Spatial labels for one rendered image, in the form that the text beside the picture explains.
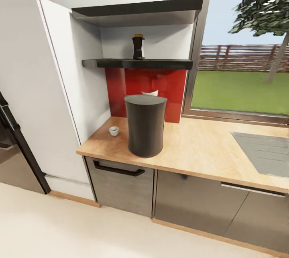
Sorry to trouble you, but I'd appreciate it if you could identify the coffee cup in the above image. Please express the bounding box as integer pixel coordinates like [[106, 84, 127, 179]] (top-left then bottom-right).
[[109, 127, 119, 136]]

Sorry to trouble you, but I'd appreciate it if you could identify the bottle of coffee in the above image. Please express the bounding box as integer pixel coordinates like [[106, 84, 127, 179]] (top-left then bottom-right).
[[132, 34, 145, 59]]

